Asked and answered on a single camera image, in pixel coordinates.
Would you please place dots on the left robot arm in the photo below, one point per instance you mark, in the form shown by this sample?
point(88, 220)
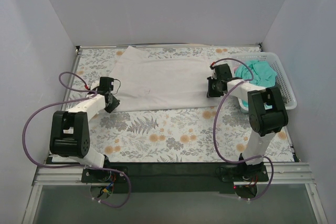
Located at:
point(70, 134)

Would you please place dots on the aluminium frame rail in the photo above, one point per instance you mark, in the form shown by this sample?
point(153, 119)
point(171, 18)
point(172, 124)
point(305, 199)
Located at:
point(284, 173)

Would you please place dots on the grey garment in basket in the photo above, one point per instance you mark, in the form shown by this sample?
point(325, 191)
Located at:
point(284, 98)

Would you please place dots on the teal t shirt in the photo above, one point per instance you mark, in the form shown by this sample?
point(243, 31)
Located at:
point(264, 74)

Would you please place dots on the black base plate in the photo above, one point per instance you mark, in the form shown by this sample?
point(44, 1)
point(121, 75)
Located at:
point(176, 177)

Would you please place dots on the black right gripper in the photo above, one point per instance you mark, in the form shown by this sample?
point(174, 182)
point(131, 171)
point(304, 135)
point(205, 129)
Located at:
point(211, 89)

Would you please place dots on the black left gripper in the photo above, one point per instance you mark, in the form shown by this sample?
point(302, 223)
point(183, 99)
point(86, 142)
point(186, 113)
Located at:
point(113, 103)

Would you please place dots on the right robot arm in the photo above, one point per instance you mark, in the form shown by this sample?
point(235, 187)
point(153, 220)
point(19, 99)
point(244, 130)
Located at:
point(266, 113)

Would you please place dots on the white plastic laundry basket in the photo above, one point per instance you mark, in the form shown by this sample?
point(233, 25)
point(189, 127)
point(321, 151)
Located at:
point(275, 63)

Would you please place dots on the floral patterned table mat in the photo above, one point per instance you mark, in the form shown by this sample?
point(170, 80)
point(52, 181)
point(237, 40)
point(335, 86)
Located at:
point(172, 135)

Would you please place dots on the white t shirt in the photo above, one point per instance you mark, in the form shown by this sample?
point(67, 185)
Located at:
point(158, 84)

